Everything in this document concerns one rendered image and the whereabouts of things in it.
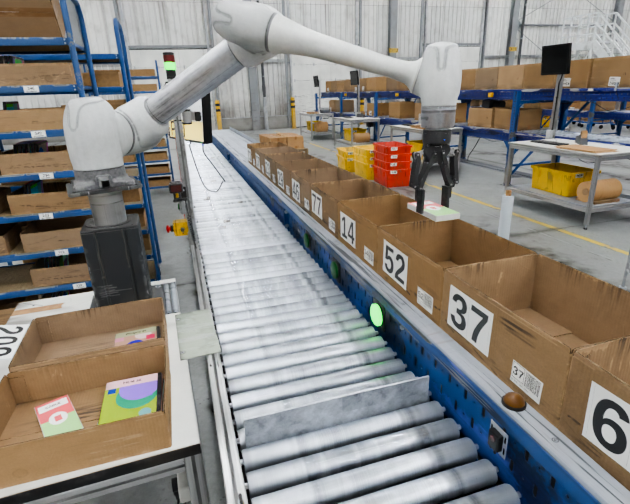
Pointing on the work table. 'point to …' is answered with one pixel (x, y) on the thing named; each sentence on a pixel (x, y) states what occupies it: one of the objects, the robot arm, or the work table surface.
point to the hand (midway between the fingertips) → (432, 201)
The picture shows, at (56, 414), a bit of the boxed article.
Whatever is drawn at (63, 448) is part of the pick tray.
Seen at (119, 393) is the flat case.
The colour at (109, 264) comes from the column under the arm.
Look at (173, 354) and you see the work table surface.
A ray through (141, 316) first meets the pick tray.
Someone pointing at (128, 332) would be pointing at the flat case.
